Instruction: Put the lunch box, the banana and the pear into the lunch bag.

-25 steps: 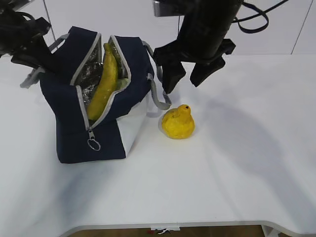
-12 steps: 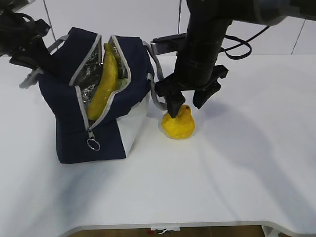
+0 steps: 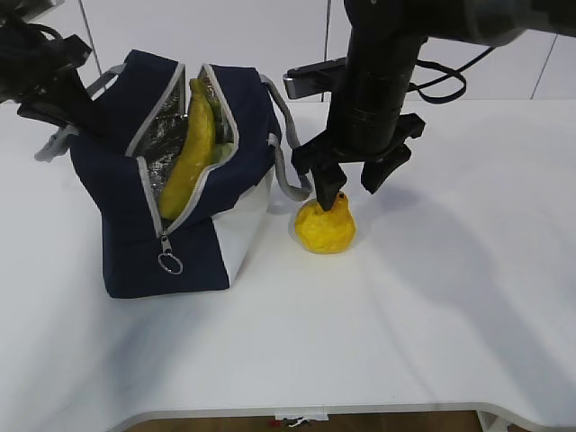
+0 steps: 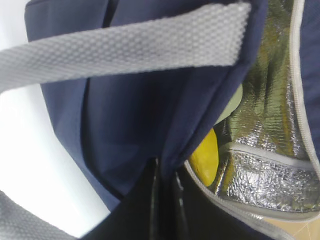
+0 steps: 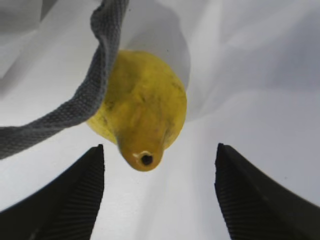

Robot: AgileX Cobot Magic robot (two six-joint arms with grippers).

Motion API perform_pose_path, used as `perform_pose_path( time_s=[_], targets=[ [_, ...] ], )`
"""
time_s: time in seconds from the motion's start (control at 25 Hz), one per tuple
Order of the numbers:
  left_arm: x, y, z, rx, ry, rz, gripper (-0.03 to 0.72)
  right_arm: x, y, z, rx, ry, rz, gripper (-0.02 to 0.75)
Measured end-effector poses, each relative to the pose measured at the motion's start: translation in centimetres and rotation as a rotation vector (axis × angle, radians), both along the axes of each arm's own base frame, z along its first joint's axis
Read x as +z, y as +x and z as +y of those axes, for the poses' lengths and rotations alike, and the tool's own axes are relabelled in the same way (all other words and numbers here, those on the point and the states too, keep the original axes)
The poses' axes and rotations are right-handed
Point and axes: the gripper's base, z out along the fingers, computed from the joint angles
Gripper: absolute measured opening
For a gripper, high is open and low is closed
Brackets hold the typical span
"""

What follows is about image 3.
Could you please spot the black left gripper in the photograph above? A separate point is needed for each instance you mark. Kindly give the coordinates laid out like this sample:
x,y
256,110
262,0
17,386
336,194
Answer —
x,y
44,81

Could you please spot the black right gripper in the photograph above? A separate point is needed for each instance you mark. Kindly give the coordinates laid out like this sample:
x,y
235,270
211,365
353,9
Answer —
x,y
382,149

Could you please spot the yellow toy pear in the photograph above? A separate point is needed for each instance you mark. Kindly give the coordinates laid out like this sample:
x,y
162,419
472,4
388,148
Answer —
x,y
325,232

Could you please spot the navy blue lunch bag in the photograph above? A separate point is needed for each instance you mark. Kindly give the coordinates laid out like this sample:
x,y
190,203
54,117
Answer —
x,y
126,170

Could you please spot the yellow toy banana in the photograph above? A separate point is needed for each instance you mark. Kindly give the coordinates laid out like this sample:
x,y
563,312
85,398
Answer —
x,y
195,156

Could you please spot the green lid glass food container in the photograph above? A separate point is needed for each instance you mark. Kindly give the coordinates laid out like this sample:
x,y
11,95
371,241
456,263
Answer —
x,y
223,133

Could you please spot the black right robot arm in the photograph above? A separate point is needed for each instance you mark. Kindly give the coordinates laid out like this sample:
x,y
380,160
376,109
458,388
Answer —
x,y
369,85

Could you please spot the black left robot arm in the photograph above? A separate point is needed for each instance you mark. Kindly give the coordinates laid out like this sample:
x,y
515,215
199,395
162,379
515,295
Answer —
x,y
18,26

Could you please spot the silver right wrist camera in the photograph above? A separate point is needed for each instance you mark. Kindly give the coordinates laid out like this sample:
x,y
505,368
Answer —
x,y
314,79

